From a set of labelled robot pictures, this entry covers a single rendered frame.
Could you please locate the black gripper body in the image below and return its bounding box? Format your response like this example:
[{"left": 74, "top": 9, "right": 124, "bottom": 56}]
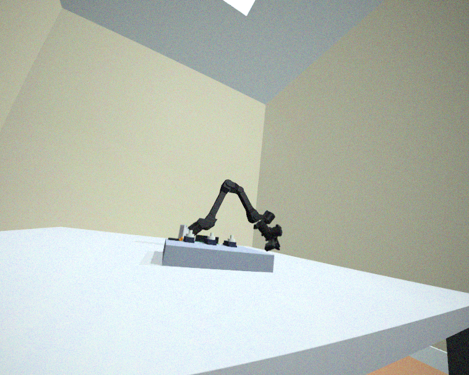
[{"left": 261, "top": 227, "right": 276, "bottom": 251}]

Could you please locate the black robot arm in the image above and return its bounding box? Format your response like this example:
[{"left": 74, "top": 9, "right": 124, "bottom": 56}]
[{"left": 188, "top": 179, "right": 283, "bottom": 239}]

